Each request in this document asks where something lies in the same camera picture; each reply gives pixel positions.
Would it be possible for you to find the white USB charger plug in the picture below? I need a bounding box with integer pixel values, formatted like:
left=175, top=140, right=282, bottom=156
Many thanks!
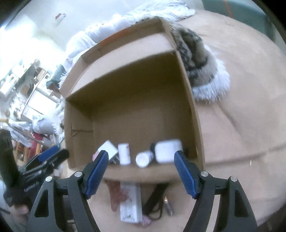
left=93, top=140, right=119, bottom=164

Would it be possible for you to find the dark red blister pack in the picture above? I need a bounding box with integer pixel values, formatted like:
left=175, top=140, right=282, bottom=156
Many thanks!
left=105, top=180, right=127, bottom=212

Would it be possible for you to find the white bottle red label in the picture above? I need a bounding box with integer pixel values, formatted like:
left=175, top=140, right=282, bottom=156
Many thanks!
left=118, top=143, right=131, bottom=165

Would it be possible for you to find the small silver metal cylinder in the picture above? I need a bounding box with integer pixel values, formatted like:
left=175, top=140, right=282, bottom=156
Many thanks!
left=163, top=196, right=174, bottom=216

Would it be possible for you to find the white pill bottle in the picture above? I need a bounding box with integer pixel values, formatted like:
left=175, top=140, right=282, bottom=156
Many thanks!
left=135, top=150, right=154, bottom=168

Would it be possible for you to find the white remote control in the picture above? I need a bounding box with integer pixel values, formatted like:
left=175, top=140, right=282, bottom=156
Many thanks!
left=155, top=139, right=183, bottom=164

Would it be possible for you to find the grey stuffed bag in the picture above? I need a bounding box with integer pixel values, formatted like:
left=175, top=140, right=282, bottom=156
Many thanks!
left=32, top=117, right=55, bottom=135

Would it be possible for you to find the wooden chair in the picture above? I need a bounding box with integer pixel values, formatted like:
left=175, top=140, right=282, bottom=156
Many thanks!
left=12, top=140, right=42, bottom=166

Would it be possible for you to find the teal armchair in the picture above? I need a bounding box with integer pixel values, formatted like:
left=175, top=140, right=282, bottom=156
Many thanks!
left=46, top=64, right=66, bottom=93

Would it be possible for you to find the open cardboard box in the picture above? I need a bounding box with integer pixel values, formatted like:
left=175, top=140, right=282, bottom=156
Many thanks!
left=60, top=18, right=204, bottom=170

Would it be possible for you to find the furry black white blanket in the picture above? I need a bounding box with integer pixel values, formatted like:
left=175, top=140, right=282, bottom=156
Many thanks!
left=171, top=23, right=230, bottom=102

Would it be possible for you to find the white crumpled duvet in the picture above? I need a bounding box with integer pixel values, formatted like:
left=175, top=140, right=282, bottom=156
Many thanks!
left=65, top=1, right=196, bottom=63

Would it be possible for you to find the teal cushion orange stripe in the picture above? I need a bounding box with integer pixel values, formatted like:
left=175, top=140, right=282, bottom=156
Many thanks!
left=202, top=0, right=275, bottom=41

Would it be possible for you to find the red white wall fixture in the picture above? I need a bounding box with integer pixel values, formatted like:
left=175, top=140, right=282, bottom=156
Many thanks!
left=55, top=13, right=66, bottom=23

